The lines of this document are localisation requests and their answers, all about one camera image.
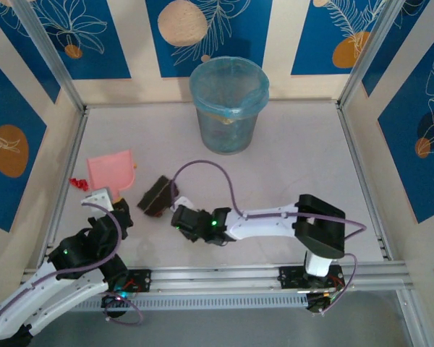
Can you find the dark bristle hand brush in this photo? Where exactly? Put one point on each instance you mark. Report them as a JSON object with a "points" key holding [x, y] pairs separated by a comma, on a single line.
{"points": [[155, 197]]}

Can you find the pink plastic dustpan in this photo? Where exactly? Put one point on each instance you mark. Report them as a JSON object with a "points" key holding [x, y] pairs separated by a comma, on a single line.
{"points": [[110, 171]]}

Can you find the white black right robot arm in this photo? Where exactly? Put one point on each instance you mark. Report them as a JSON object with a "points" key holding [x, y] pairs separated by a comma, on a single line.
{"points": [[260, 224]]}

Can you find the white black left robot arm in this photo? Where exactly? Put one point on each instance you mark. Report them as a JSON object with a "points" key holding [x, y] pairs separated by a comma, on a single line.
{"points": [[40, 300]]}

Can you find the black controller board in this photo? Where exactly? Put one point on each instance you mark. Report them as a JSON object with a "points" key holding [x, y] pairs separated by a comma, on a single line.
{"points": [[316, 305], [115, 307]]}

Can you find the trash bin with blue bag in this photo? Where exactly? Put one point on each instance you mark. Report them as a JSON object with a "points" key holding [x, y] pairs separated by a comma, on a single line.
{"points": [[231, 83]]}

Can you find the aluminium mounting rail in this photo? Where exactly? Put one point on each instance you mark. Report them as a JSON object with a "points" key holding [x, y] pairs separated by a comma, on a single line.
{"points": [[217, 276]]}

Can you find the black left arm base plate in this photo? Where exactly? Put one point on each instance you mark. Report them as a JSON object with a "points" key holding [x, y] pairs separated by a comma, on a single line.
{"points": [[143, 280]]}

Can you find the aluminium table side rail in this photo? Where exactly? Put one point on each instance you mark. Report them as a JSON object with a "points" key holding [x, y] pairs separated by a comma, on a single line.
{"points": [[364, 180], [75, 144]]}

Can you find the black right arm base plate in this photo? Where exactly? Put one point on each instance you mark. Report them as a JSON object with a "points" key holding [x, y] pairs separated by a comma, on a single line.
{"points": [[289, 276]]}

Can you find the aluminium frame post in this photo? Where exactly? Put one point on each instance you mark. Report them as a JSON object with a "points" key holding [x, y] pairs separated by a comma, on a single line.
{"points": [[50, 50], [371, 50], [411, 318]]}

